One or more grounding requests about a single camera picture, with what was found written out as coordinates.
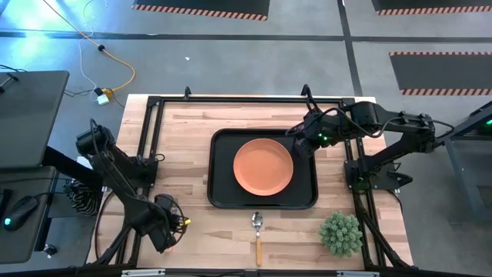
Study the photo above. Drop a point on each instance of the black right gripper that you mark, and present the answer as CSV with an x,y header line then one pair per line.
x,y
313,134

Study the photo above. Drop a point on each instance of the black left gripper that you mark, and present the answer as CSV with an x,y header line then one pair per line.
x,y
162,238

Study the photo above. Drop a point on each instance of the orange round plate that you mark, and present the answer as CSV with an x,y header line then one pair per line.
x,y
263,167

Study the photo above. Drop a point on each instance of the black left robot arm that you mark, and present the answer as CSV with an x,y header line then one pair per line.
x,y
115,173

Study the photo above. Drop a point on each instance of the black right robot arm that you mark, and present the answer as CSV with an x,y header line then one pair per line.
x,y
384,115

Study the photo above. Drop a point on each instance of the black rectangular tray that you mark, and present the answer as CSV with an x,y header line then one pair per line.
x,y
223,192

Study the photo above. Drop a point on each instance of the white label plate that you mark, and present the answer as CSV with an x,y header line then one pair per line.
x,y
82,162

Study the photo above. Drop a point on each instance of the black white striped bundle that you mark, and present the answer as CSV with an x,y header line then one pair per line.
x,y
82,198

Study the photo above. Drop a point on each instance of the small green artificial plant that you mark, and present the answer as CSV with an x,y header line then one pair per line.
x,y
341,234

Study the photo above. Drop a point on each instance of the small black caster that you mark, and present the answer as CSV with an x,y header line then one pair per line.
x,y
50,250

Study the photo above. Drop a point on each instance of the black desk support beam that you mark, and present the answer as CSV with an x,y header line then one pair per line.
x,y
65,163

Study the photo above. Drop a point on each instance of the black computer mouse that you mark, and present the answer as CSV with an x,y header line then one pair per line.
x,y
21,213

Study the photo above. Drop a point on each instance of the dark desk surface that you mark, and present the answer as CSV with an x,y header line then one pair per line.
x,y
15,246

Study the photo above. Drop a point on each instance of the white power adapter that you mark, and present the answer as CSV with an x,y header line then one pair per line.
x,y
103,100

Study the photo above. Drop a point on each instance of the black mat striped edge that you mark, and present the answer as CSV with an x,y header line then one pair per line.
x,y
434,4
200,5
442,73

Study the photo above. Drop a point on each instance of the grey metal stand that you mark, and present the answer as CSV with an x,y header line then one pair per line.
x,y
467,184

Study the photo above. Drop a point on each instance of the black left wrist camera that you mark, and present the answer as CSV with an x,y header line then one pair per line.
x,y
165,207

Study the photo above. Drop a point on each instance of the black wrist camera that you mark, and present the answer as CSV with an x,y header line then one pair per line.
x,y
165,207
312,118

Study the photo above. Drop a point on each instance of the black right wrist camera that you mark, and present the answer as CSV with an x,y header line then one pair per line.
x,y
312,118

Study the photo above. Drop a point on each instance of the silver metal bracket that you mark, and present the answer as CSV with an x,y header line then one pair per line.
x,y
358,274
143,273

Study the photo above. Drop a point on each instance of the black metal table frame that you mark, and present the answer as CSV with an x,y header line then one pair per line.
x,y
250,100

